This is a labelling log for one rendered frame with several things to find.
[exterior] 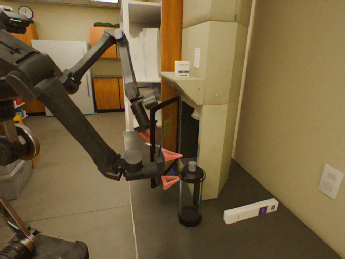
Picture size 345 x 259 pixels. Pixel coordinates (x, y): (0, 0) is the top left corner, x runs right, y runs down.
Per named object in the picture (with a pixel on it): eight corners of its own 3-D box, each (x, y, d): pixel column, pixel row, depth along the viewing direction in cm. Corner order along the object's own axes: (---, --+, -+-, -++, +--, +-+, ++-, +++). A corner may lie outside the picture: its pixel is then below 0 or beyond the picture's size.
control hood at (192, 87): (179, 91, 110) (180, 71, 106) (203, 105, 81) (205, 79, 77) (158, 91, 107) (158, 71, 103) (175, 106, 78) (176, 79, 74)
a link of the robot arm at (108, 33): (115, 35, 123) (108, 21, 113) (131, 44, 118) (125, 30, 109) (63, 90, 114) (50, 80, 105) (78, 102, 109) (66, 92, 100)
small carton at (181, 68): (185, 75, 89) (186, 60, 87) (189, 76, 85) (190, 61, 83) (174, 75, 88) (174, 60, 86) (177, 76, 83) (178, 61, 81)
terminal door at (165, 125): (176, 161, 123) (179, 95, 109) (152, 190, 96) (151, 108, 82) (175, 161, 123) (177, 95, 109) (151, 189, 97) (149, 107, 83)
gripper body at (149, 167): (162, 161, 70) (140, 163, 68) (161, 186, 74) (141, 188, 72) (158, 152, 76) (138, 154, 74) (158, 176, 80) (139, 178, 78)
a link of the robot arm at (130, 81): (120, 44, 120) (112, 30, 110) (129, 42, 119) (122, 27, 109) (132, 107, 103) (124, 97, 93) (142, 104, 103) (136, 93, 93)
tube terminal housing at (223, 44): (214, 162, 133) (228, 32, 106) (242, 193, 103) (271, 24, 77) (177, 167, 126) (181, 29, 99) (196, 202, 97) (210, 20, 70)
